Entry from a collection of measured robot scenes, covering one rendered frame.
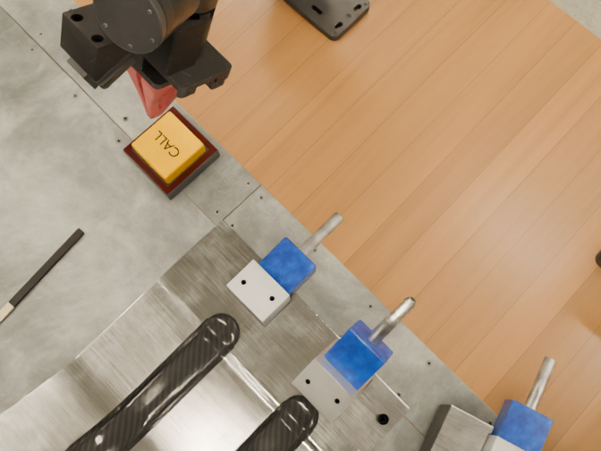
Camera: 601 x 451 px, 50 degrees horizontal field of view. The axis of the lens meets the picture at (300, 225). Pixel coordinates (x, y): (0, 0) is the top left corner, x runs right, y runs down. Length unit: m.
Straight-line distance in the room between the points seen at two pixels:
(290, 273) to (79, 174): 0.31
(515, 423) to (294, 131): 0.40
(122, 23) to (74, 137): 0.34
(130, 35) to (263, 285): 0.25
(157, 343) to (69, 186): 0.25
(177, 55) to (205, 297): 0.23
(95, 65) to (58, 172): 0.30
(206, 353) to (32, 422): 0.17
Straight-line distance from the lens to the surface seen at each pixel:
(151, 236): 0.76
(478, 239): 0.76
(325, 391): 0.59
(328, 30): 0.83
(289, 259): 0.62
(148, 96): 0.63
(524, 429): 0.68
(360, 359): 0.58
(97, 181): 0.80
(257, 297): 0.61
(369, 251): 0.74
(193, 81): 0.59
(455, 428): 0.68
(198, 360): 0.64
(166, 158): 0.74
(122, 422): 0.66
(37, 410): 0.66
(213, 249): 0.65
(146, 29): 0.50
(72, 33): 0.54
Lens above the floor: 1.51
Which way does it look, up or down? 75 degrees down
